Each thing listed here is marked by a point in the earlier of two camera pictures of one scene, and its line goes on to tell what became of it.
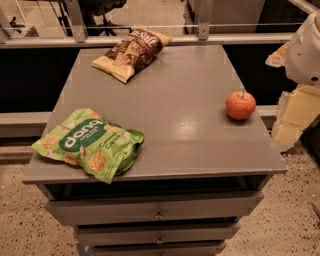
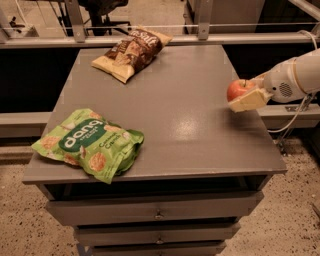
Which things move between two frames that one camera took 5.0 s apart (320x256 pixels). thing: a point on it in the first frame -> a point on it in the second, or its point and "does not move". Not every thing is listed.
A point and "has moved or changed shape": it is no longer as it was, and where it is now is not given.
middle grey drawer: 155,235 does not move
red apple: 240,105 has moved or changed shape
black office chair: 94,14 does not move
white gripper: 305,56 -> 279,82
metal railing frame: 80,39 does not move
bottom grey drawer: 158,250 does not move
